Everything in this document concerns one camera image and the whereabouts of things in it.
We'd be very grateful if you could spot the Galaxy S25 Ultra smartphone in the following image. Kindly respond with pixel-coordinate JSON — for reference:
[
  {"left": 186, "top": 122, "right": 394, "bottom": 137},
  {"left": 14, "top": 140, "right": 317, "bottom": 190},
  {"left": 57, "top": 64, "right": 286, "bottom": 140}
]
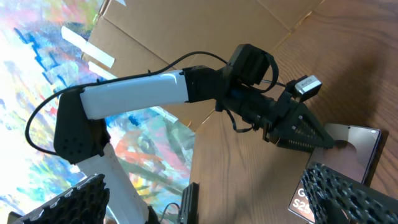
[{"left": 287, "top": 123, "right": 382, "bottom": 223}]

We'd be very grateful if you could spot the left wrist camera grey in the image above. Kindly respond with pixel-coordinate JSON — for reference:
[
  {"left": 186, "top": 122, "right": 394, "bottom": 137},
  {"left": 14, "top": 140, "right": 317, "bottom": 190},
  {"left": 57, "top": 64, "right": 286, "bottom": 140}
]
[{"left": 294, "top": 75, "right": 322, "bottom": 102}]

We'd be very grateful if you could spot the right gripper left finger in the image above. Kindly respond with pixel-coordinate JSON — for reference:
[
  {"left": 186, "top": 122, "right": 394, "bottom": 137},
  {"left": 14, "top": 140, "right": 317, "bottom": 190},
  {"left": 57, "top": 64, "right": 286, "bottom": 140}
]
[{"left": 13, "top": 174, "right": 110, "bottom": 224}]

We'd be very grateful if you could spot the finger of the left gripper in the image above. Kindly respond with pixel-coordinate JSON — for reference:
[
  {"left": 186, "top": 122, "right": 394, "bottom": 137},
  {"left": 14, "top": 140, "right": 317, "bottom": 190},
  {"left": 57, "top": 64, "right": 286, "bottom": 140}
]
[{"left": 269, "top": 101, "right": 335, "bottom": 153}]

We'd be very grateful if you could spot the colourful painted floor mat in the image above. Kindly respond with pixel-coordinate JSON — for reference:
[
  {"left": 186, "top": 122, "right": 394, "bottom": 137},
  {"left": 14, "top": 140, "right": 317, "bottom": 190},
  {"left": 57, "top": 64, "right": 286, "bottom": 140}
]
[{"left": 0, "top": 0, "right": 196, "bottom": 224}]

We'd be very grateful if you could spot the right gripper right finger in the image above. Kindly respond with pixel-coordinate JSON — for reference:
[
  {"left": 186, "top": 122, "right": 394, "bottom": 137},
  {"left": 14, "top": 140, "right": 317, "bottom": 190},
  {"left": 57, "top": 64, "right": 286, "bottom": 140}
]
[{"left": 301, "top": 162, "right": 397, "bottom": 224}]

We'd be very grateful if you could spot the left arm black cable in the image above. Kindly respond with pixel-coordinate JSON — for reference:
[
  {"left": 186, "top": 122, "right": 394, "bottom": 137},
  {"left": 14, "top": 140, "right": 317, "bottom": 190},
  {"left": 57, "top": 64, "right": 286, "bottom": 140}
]
[{"left": 24, "top": 50, "right": 287, "bottom": 156}]

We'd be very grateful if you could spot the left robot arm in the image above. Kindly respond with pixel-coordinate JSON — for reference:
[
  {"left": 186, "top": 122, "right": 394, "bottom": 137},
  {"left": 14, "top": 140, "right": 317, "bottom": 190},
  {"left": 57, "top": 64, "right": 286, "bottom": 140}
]
[{"left": 53, "top": 44, "right": 334, "bottom": 223}]

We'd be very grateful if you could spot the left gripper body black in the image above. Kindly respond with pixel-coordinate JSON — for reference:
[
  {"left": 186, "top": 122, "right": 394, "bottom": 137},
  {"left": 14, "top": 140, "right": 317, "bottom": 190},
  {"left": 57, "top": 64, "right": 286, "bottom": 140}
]
[{"left": 215, "top": 87, "right": 294, "bottom": 143}]

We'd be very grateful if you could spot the brown cardboard box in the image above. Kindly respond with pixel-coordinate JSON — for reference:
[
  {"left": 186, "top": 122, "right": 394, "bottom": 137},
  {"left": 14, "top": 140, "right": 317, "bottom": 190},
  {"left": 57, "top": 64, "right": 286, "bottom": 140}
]
[{"left": 81, "top": 0, "right": 326, "bottom": 132}]

